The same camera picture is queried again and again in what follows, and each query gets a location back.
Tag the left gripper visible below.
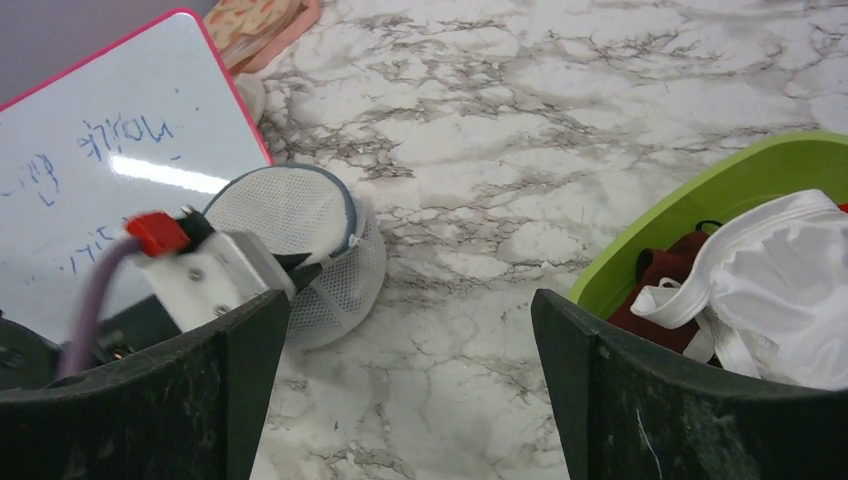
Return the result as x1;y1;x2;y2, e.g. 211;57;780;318
132;231;297;332

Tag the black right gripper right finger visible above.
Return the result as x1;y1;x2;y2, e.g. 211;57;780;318
531;289;847;479

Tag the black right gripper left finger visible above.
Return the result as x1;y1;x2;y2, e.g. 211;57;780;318
1;292;289;479

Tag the white mesh laundry bag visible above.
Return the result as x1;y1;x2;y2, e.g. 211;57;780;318
203;163;387;350

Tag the pink framed whiteboard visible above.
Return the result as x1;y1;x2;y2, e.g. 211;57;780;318
1;10;271;343

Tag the red black garment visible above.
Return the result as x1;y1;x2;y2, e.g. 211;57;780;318
607;228;721;367

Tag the white garment in basket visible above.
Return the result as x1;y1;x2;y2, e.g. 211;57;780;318
630;189;847;390

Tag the tulip patterned oven mitt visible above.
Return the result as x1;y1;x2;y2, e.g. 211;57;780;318
203;0;322;75

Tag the green plastic basket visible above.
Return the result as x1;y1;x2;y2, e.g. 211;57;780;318
567;132;847;319

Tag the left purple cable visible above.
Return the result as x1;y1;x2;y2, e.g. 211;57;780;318
55;236;144;381

